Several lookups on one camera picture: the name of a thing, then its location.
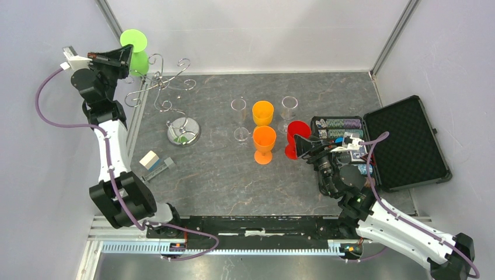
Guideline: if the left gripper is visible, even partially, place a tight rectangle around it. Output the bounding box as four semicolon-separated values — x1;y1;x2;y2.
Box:
87;45;133;101

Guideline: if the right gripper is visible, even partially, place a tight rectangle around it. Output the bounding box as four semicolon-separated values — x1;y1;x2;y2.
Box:
292;134;343;197

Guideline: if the green wine glass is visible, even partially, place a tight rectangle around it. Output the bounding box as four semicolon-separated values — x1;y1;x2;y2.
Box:
120;29;149;76

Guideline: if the red wine glass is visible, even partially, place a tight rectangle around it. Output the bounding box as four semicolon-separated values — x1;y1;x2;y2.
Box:
285;120;312;160

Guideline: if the orange wine glass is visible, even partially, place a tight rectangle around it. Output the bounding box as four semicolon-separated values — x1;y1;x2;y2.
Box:
253;126;277;165

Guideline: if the clear wine glass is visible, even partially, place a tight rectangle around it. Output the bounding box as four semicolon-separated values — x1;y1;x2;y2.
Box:
277;96;298;134
231;98;250;142

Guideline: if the yellow wine glass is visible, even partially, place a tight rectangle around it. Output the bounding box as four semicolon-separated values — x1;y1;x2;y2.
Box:
252;100;274;127

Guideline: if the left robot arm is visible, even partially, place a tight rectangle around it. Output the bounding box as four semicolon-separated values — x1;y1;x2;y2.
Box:
63;44;183;238

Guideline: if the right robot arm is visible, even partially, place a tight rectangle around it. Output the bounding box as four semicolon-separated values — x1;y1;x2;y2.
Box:
294;131;480;279

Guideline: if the chrome wine glass rack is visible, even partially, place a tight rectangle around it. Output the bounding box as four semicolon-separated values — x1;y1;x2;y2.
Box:
124;58;201;146

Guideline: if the blue playing card deck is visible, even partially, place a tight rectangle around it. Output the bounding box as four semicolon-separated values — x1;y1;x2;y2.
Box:
349;150;367;163

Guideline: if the beige and blue toy brick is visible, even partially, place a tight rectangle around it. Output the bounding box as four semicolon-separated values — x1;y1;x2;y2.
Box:
139;150;160;171

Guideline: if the grey toy girder piece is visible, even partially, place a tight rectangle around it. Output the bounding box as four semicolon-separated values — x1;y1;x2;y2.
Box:
141;157;176;183

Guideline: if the black poker chip case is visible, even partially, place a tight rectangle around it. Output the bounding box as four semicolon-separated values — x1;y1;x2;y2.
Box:
310;95;452;193

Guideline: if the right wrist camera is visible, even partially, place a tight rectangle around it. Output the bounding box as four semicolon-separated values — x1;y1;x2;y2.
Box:
331;132;365;152

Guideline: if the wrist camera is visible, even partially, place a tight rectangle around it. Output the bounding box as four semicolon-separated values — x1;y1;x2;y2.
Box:
331;132;365;152
60;46;92;71

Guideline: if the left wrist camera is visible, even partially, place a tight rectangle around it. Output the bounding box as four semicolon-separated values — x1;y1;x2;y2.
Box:
60;46;92;71

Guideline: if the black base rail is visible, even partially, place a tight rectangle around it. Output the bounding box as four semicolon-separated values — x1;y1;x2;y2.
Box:
147;215;364;251

